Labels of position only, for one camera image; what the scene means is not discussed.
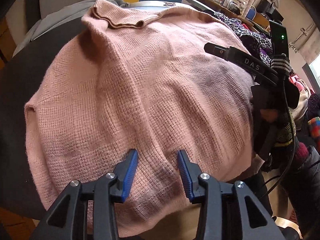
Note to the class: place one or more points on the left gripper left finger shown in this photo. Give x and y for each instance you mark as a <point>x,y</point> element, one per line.
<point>67,216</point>

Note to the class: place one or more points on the wooden wardrobe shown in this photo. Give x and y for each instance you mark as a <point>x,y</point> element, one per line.
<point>7,43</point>

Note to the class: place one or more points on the wooden cluttered desk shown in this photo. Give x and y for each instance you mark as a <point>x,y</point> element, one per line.
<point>231,10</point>

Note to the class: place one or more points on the leopard print garment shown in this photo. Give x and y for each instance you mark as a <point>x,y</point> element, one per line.
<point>258,45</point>

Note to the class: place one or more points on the grey sweatshirt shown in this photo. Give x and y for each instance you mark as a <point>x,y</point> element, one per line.
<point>55,19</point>

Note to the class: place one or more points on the black monitor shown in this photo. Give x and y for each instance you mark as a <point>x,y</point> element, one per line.
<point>265,7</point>

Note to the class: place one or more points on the person's right hand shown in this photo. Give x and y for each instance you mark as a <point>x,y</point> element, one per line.
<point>269,115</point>

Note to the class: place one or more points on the pink knit sweater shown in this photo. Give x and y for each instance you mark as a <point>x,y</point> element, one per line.
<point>140,79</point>

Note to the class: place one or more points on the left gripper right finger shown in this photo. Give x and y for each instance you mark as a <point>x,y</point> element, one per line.
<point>228,211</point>

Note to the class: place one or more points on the white printed cushion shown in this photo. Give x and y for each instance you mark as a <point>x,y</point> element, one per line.
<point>158,5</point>

